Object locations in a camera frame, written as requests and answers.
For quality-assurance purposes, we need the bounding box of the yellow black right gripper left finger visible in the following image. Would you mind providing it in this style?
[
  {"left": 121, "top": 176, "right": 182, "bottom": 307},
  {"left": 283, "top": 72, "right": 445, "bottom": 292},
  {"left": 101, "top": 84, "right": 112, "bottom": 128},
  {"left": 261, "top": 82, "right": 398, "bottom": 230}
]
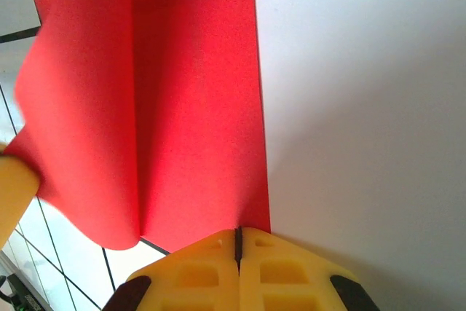
[{"left": 105, "top": 229, "right": 242, "bottom": 311}]

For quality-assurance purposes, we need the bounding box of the red paper sheet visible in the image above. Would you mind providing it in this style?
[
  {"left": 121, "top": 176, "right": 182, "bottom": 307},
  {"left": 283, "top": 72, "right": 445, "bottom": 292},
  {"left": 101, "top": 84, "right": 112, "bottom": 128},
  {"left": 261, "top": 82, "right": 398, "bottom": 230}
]
[{"left": 14, "top": 0, "right": 272, "bottom": 252}]

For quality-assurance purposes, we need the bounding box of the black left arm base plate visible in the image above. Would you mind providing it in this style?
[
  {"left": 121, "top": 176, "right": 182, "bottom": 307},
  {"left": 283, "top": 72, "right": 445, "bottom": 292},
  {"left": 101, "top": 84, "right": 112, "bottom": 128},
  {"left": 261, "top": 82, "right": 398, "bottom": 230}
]
[{"left": 0, "top": 272, "right": 44, "bottom": 311}]

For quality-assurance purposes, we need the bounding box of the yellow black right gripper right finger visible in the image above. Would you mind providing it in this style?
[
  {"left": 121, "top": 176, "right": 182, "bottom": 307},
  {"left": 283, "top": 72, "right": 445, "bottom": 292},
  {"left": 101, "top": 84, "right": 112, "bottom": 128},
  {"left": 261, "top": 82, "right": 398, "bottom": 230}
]
[{"left": 238, "top": 226, "right": 376, "bottom": 311}]

